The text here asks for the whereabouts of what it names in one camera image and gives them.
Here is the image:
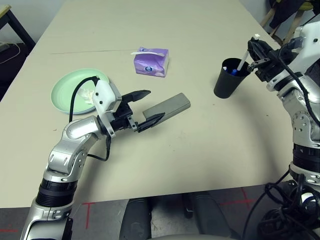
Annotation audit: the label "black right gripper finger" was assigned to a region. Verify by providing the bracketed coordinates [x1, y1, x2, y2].
[247, 58, 271, 73]
[247, 39, 272, 61]

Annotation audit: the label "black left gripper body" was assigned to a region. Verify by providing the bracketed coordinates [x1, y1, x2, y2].
[111, 102, 138, 132]

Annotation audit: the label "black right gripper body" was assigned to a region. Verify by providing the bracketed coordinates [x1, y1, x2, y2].
[254, 48, 293, 82]

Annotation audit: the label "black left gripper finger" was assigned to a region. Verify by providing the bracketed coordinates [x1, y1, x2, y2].
[136, 112, 166, 133]
[121, 90, 152, 103]

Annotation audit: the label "white marker with black cap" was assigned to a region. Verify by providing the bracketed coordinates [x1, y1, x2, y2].
[236, 35, 260, 72]

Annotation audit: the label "grey glasses case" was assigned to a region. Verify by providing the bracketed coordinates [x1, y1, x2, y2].
[142, 92, 192, 123]

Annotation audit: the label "white tissue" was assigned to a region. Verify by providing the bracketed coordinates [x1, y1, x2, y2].
[79, 87, 97, 105]

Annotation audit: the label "green plastic plate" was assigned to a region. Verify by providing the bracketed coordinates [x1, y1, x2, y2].
[51, 68, 111, 115]

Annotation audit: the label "purple tissue pack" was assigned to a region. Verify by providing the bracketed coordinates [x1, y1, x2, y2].
[130, 46, 170, 78]

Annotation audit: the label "wooden stool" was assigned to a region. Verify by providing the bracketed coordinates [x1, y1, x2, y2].
[259, 9, 301, 46]

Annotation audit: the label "black plastic cup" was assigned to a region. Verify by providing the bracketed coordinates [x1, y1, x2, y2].
[213, 57, 252, 99]

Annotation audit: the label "black jacket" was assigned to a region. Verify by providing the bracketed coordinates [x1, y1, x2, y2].
[268, 0, 320, 30]

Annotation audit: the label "grey robot left leg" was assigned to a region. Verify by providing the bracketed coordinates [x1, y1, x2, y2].
[121, 198, 152, 240]

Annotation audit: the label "grey robot leg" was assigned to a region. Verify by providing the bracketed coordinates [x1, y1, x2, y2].
[183, 192, 231, 238]
[121, 198, 152, 240]

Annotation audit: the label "grey robot right leg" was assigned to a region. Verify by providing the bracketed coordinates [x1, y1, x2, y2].
[183, 192, 231, 238]

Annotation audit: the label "grey robot torso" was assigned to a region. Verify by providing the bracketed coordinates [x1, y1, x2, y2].
[152, 233, 226, 240]

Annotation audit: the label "beige side table black legs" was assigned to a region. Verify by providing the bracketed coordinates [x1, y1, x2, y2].
[0, 4, 37, 51]

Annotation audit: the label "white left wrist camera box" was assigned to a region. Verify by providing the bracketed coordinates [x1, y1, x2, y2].
[91, 79, 123, 137]

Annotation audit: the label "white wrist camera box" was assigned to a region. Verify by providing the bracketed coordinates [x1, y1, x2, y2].
[91, 79, 123, 137]
[287, 21, 320, 76]

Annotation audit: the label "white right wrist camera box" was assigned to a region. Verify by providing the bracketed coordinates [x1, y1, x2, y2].
[287, 21, 320, 76]

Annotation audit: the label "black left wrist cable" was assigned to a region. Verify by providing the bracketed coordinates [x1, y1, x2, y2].
[68, 76, 112, 162]

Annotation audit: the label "black cable bundle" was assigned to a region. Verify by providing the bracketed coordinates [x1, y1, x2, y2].
[257, 173, 320, 240]

